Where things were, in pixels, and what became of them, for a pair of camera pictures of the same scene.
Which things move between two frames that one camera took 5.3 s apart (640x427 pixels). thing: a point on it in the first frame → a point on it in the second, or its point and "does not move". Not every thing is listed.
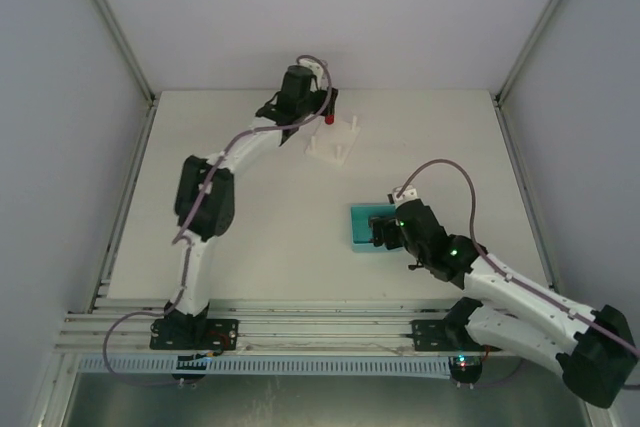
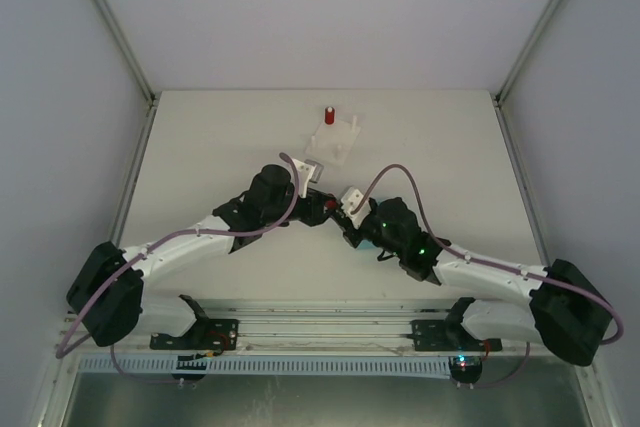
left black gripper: x=325 y=103 → x=315 y=205
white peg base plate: x=332 y=141 does not move
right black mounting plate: x=431 y=336 does not move
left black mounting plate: x=193 y=334 does not move
